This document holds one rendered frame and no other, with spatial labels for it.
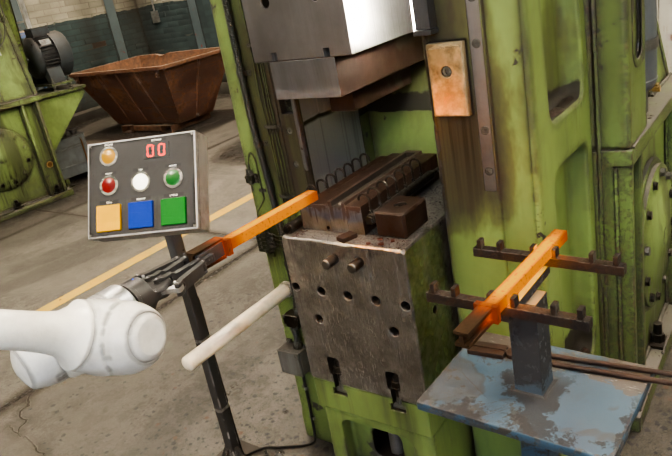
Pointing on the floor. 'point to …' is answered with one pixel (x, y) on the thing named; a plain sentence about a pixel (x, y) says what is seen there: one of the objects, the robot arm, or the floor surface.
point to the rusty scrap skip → (157, 89)
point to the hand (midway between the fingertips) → (207, 254)
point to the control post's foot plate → (247, 450)
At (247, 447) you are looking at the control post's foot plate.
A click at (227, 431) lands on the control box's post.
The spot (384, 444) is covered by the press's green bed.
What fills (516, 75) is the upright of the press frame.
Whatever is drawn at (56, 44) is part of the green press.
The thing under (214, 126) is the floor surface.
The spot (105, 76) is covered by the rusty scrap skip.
